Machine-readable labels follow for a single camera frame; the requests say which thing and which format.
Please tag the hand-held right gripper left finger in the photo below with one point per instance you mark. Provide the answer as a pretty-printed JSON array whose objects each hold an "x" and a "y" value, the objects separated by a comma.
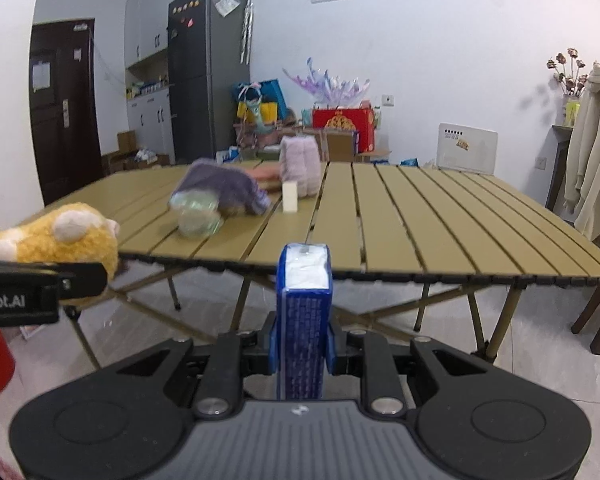
[{"x": 274, "y": 350}]

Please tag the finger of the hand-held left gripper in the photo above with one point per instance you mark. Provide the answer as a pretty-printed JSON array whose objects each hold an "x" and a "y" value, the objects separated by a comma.
[{"x": 80, "y": 277}]

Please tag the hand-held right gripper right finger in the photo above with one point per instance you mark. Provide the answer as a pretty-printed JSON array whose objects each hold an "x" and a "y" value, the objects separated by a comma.
[{"x": 330, "y": 350}]

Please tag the blue tissue box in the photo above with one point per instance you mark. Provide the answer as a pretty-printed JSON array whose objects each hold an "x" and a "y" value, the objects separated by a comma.
[{"x": 300, "y": 340}]

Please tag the yellow plush toy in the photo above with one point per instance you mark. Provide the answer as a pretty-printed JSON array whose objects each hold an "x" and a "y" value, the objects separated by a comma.
[{"x": 45, "y": 240}]

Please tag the clear green plastic bag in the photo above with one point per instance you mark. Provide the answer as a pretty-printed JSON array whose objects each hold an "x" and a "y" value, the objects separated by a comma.
[{"x": 195, "y": 215}]

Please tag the small white block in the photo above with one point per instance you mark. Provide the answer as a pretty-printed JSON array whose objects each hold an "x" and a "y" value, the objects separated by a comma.
[{"x": 290, "y": 197}]

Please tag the open cardboard box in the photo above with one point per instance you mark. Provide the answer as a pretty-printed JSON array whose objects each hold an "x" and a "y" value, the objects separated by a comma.
[{"x": 130, "y": 152}]

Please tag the dark wooden door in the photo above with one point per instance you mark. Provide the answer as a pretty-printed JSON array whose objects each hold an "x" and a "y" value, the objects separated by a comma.
[{"x": 60, "y": 135}]

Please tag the khaki folding table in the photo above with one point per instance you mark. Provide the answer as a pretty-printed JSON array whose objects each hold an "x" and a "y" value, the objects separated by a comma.
[{"x": 430, "y": 220}]

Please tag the white base cabinet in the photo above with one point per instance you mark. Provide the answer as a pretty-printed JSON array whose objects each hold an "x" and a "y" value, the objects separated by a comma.
[{"x": 150, "y": 125}]

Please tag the row of small bottles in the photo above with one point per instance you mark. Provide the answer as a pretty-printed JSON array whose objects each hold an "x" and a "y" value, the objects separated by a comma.
[{"x": 147, "y": 87}]

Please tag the brown cardboard box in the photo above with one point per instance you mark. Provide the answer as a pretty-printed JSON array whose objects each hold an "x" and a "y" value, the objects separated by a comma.
[{"x": 337, "y": 147}]

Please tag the blue snack packet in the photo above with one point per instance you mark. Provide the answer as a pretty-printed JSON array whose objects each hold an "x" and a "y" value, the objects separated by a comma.
[{"x": 409, "y": 162}]

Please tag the red gift box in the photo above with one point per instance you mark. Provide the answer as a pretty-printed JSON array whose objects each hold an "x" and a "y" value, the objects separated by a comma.
[{"x": 342, "y": 125}]

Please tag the grey refrigerator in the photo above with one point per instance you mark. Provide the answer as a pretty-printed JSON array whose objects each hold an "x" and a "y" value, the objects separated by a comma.
[{"x": 205, "y": 85}]

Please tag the teal and yellow toy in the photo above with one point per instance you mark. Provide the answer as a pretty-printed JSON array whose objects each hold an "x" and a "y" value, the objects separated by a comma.
[{"x": 257, "y": 115}]

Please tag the white flat box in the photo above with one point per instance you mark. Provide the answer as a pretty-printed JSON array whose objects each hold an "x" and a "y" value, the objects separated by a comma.
[{"x": 467, "y": 150}]

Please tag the blue gift bag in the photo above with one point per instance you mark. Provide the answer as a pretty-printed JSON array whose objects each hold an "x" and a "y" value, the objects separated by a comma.
[{"x": 272, "y": 95}]

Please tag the iridescent paper decoration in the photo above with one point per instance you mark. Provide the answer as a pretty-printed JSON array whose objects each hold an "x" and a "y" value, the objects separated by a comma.
[{"x": 325, "y": 85}]

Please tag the dark wooden side table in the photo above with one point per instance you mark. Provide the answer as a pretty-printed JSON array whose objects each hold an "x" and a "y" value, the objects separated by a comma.
[{"x": 557, "y": 170}]

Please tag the silver hanging ornament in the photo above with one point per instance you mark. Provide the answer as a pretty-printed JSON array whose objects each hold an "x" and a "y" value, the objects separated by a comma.
[{"x": 247, "y": 30}]

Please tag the cream hooded jacket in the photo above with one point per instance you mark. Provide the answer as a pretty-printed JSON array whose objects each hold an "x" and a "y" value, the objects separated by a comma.
[{"x": 595, "y": 160}]

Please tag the pale vase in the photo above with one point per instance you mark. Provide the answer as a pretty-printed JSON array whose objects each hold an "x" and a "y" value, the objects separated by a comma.
[{"x": 572, "y": 112}]

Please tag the dried flowers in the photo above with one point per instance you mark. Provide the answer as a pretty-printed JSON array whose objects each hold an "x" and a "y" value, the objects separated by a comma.
[{"x": 567, "y": 72}]

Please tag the white wall socket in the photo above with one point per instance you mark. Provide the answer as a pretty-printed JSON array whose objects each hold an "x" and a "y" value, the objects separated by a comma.
[
  {"x": 388, "y": 99},
  {"x": 541, "y": 162}
]

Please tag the white wall cabinet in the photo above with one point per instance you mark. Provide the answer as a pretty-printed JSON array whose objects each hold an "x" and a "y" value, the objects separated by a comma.
[{"x": 155, "y": 15}]

